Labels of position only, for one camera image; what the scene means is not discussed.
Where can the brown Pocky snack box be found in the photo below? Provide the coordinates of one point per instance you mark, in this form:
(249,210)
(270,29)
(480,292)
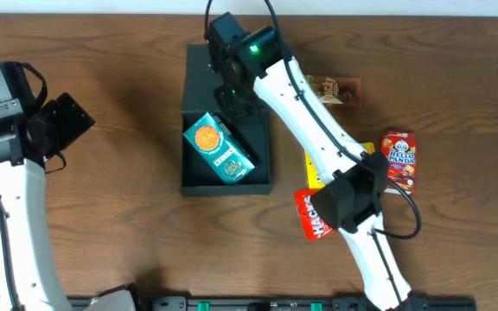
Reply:
(337,91)

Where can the red Hello Panda box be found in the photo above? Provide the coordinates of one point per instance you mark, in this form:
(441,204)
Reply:
(400,148)

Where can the teal cookie box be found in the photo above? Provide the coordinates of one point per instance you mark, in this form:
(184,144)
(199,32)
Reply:
(214,142)

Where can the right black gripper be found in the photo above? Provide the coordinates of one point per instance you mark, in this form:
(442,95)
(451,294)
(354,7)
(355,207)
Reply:
(220,94)

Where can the yellow Hacks candy bag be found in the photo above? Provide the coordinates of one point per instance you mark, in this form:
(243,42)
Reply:
(313,180)

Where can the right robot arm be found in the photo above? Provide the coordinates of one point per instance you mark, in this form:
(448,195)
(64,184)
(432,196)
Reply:
(261,65)

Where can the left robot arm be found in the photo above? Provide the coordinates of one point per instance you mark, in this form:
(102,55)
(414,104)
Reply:
(28,276)

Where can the red Hacks candy bag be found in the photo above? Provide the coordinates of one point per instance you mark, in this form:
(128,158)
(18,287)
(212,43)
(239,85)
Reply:
(313,226)

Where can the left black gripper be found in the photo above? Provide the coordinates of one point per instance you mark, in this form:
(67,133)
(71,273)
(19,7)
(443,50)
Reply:
(70,126)

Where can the black gift box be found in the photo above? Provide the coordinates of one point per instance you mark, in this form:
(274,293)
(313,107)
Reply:
(201,87)

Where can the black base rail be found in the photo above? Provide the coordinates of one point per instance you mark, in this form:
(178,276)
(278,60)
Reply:
(348,303)

